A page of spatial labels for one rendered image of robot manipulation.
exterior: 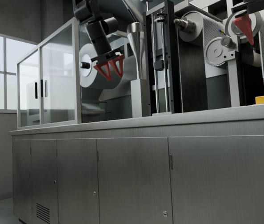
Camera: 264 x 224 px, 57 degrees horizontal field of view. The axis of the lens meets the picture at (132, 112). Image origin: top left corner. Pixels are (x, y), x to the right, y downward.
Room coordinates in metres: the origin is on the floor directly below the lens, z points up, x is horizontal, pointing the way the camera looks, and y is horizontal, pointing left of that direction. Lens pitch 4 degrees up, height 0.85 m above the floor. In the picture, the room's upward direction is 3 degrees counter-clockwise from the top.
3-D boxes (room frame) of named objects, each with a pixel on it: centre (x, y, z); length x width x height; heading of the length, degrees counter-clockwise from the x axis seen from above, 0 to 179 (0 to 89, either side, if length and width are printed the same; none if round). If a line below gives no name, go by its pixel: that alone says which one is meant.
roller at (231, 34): (1.04, -0.56, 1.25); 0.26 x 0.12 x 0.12; 132
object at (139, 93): (1.57, -0.06, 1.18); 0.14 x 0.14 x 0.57
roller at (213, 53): (1.13, -0.48, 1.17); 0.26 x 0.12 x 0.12; 132
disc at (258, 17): (0.96, -0.47, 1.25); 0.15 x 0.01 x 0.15; 42
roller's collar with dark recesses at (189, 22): (1.13, -0.28, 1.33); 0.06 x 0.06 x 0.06; 42
